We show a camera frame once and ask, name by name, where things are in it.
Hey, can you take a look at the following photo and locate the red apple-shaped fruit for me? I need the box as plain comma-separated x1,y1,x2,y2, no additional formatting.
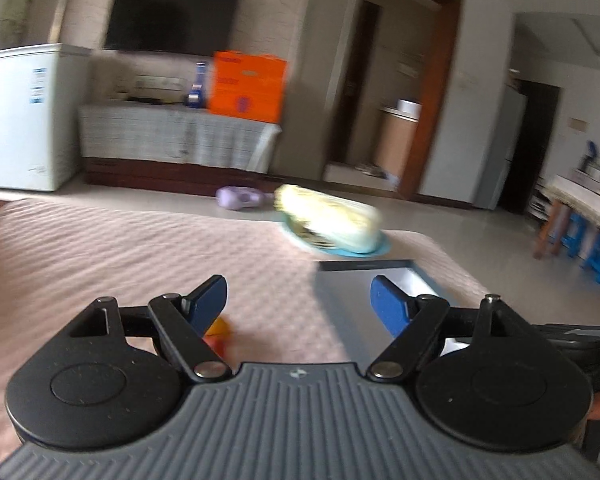
204,335,226,360

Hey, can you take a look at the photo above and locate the yellow-orange round orange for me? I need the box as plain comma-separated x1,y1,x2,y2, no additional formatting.
204,316,232,338

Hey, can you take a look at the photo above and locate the wooden kitchen cabinet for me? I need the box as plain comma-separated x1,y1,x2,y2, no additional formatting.
373,108,418,180

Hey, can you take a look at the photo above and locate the grey white shallow box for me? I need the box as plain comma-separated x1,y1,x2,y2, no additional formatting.
314,259,467,370

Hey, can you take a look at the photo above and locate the light blue cartoon plate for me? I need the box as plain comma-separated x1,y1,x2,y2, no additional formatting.
279,219,391,259

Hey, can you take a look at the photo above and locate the blue plastic stool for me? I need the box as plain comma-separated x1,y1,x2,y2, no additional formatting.
560,212,600,284

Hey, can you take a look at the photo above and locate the napa cabbage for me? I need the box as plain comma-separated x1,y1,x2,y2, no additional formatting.
274,184,384,255

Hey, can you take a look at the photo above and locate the purple detergent bottle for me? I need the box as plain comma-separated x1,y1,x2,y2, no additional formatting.
215,186,274,211

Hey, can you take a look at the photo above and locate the dark wood TV cabinet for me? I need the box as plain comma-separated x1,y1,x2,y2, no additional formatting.
84,157,282,196

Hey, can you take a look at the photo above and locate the pink quilted table cover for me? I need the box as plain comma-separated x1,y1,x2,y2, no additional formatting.
0,197,491,470

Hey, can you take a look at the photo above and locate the wooden dining table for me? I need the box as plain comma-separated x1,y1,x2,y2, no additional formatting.
532,176,600,259

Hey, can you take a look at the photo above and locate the white patterned cabinet cloth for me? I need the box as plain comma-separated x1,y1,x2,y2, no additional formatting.
79,102,280,174

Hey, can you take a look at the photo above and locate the blue glass bottle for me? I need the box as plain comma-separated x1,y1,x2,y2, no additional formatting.
184,61,208,108

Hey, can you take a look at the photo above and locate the silver refrigerator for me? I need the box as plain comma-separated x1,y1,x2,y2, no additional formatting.
474,86,527,210

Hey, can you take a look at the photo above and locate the orange paper gift bag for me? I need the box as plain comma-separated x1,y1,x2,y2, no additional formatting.
208,51,287,124

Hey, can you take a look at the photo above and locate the white chest freezer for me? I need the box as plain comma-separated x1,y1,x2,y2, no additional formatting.
0,44,92,192

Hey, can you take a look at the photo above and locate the black wall television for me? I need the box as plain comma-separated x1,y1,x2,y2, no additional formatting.
104,0,240,58

